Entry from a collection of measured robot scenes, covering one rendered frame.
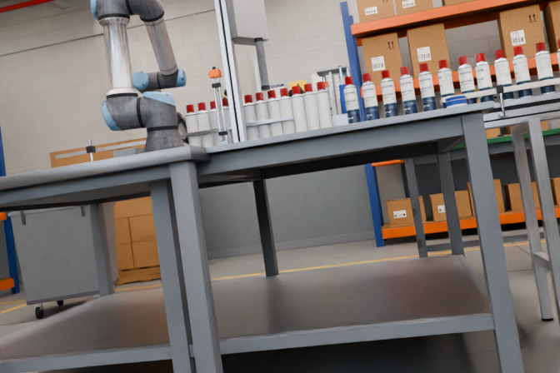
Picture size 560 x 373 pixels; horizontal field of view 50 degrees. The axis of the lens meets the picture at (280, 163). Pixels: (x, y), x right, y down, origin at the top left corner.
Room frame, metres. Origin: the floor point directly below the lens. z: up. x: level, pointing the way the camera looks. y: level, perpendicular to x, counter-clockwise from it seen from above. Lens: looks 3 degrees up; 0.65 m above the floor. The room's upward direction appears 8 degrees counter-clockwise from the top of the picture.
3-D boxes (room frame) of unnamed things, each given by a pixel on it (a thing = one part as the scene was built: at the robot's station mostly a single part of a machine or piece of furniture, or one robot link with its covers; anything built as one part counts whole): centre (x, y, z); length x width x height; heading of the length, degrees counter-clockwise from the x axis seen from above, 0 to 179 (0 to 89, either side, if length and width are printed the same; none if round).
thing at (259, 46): (2.38, 0.01, 1.18); 0.04 x 0.04 x 0.21
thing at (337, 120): (2.52, -0.28, 1.01); 0.14 x 0.13 x 0.26; 79
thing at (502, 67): (2.30, -0.90, 0.98); 0.05 x 0.05 x 0.20
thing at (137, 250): (6.29, 1.68, 0.70); 1.20 x 0.83 x 1.39; 83
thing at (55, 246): (4.71, 1.72, 0.48); 0.89 x 0.63 x 0.96; 6
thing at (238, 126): (2.36, 0.14, 1.16); 0.04 x 0.04 x 0.67; 79
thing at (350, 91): (2.42, -0.32, 0.98); 0.05 x 0.05 x 0.20
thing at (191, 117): (2.54, 0.35, 0.98); 0.05 x 0.05 x 0.20
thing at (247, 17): (2.41, 0.07, 1.38); 0.17 x 0.10 x 0.19; 134
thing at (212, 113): (2.53, 0.24, 0.98); 0.05 x 0.05 x 0.20
